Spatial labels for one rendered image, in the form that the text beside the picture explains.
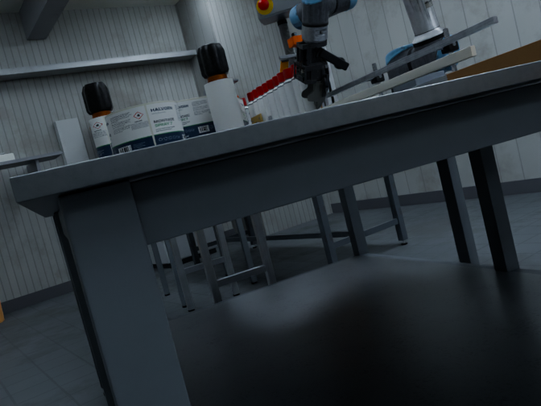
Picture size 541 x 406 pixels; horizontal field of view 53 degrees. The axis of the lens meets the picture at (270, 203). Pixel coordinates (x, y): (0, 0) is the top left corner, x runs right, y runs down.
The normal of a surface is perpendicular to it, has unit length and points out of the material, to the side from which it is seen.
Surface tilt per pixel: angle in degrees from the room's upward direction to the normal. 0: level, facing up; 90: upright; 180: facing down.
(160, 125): 90
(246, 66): 90
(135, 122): 90
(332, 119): 90
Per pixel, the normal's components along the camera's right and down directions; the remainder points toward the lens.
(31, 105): 0.54, -0.08
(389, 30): -0.80, 0.24
